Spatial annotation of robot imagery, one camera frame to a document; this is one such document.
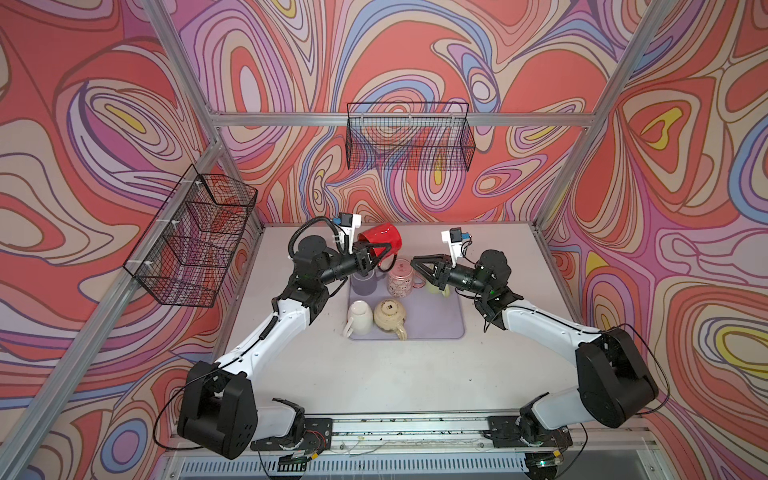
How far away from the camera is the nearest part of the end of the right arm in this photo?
63cm

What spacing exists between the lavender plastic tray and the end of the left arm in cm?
24

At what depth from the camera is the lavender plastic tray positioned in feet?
2.89

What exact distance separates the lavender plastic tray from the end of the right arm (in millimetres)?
204

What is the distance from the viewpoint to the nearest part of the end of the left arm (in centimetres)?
59
